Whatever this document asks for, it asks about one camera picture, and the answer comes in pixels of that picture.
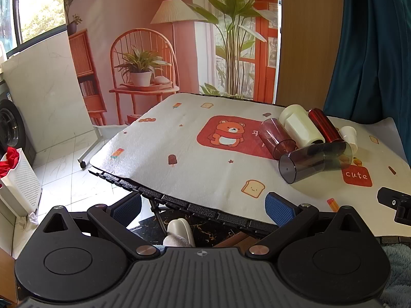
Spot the small white cup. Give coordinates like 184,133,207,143
339,126,359,155

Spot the dark grey translucent cup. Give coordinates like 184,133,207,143
278,141,352,184

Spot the bear printed table mat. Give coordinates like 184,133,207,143
88,92,411,236

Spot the white perforated laundry basket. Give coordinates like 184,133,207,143
0,148,42,218

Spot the blue fluffy cloth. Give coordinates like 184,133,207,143
380,243,411,308

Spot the brown translucent cup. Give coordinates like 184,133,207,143
258,118,296,160

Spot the wooden panel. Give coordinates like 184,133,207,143
275,0,348,110

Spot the printed room wall poster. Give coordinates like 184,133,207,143
62,0,283,127

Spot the black folding table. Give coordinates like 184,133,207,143
88,92,411,247

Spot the window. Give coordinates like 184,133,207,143
0,0,67,56

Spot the red cloth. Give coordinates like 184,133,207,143
0,147,20,179

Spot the glossy red cup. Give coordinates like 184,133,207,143
308,108,349,143

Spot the wooden furniture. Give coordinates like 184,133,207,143
0,247,18,305

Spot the washing machine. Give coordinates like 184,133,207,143
0,80,35,167

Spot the white stand with caster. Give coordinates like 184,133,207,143
78,123,129,168

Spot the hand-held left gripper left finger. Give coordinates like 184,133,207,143
39,192,161,260

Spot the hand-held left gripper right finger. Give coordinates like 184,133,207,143
246,192,370,259

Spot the white slipper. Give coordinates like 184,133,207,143
163,218,196,248

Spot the cream plastic cup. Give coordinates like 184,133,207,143
278,104,325,147

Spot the teal curtain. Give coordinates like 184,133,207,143
323,0,411,126

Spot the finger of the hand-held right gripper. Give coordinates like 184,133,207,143
377,187,411,223

